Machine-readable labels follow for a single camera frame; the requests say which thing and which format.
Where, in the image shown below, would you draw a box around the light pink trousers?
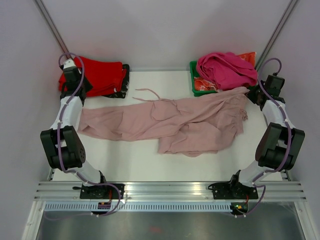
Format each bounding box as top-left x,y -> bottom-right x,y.
78,87 -> 249,157

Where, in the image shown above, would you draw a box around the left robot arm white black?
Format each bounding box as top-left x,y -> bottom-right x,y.
40,58 -> 109,199

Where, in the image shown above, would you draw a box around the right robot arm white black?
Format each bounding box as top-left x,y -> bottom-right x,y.
227,73 -> 305,198

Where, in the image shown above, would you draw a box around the folded red trousers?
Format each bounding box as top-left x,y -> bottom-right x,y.
58,56 -> 126,97

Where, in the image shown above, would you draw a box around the folded black patterned trousers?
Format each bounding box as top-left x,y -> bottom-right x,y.
104,64 -> 130,99

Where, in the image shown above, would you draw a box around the magenta crumpled trousers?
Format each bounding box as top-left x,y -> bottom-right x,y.
196,52 -> 258,91

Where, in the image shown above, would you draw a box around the orange floral trousers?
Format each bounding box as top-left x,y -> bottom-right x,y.
193,52 -> 258,92

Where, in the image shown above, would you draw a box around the green plastic bin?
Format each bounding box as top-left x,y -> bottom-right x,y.
189,61 -> 254,97

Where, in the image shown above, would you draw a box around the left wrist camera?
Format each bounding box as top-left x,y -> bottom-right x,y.
62,58 -> 77,71

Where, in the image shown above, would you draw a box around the right aluminium frame post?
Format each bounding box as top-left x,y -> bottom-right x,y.
255,0 -> 300,71

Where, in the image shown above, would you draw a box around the aluminium frame post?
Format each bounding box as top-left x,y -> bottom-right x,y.
33,0 -> 71,60
255,0 -> 300,71

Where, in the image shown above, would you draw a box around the left aluminium frame post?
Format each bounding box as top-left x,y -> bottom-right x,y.
33,0 -> 71,60

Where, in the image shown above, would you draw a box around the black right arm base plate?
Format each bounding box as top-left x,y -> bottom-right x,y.
208,182 -> 259,200

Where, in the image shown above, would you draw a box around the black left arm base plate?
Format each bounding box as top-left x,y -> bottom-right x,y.
79,183 -> 125,200

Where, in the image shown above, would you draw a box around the aluminium mounting rail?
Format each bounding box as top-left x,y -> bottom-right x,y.
33,181 -> 307,202

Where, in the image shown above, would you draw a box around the slotted grey cable duct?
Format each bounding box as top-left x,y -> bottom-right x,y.
44,201 -> 232,213

